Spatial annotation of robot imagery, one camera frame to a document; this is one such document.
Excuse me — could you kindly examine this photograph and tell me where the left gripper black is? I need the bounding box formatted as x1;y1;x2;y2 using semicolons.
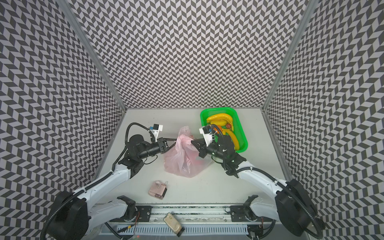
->
137;137;179;160

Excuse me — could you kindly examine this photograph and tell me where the orange fake fruit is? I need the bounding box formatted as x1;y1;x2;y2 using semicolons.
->
214;126;223;134

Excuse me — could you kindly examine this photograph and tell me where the pink plastic bag fruit print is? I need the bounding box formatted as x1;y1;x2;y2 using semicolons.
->
164;126;213;178

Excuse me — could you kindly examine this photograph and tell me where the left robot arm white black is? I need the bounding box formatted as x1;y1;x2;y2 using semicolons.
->
40;123;171;240

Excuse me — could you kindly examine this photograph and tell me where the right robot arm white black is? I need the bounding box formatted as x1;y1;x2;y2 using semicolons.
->
191;136;325;240

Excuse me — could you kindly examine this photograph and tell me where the yellow fake banana bunch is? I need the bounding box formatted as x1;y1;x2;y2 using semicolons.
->
206;113;240;151

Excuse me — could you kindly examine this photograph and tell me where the green plastic basket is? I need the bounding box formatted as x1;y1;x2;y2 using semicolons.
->
200;107;248;153

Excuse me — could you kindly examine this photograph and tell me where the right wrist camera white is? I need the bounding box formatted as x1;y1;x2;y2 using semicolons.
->
199;125;216;147

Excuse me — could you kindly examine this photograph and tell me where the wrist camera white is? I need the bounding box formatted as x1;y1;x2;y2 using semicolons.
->
150;124;163;135
199;125;216;147

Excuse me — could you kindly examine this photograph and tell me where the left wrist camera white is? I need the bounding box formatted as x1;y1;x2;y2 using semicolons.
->
150;124;163;135

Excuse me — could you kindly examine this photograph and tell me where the aluminium rail base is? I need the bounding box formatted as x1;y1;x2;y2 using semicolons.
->
64;203;314;240

